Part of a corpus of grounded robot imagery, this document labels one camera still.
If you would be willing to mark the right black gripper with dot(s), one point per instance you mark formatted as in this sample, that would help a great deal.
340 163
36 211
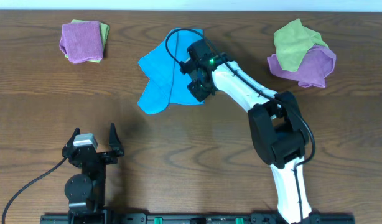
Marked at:
199 95

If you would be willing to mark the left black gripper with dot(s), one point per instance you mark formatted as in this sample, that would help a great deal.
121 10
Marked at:
112 158

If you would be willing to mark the blue microfiber cloth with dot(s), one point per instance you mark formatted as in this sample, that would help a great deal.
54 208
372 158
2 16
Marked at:
167 85

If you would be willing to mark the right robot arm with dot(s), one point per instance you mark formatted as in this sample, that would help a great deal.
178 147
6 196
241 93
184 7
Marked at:
278 132

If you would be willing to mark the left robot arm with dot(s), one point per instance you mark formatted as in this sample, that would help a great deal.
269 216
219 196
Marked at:
86 191

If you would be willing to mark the crumpled green cloth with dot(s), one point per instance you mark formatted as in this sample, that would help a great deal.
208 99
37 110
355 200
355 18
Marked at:
292 43

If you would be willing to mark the folded purple cloth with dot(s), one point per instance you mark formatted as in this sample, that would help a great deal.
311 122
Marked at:
82 42

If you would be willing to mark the crumpled purple cloth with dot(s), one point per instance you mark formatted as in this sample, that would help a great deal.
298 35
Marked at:
318 63

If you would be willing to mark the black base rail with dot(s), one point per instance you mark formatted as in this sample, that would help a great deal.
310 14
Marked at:
110 217

